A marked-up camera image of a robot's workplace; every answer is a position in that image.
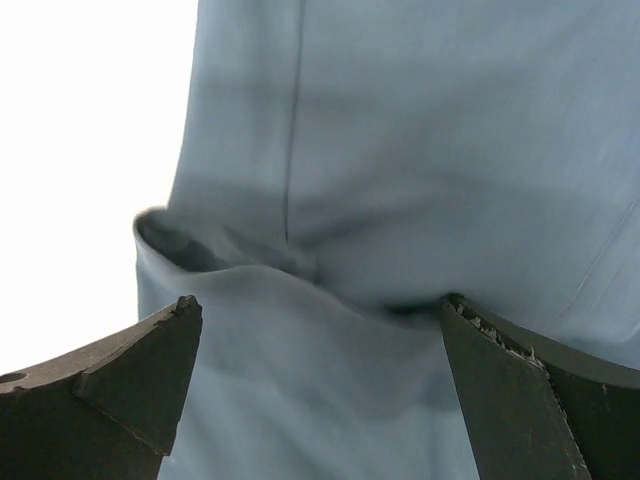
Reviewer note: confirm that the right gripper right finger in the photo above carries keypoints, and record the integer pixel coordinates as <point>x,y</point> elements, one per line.
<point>535,408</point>

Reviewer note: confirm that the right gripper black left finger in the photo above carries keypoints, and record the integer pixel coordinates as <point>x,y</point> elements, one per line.
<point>107,410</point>

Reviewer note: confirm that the blue shirt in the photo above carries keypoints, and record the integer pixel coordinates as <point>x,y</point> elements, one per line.
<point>345,165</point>

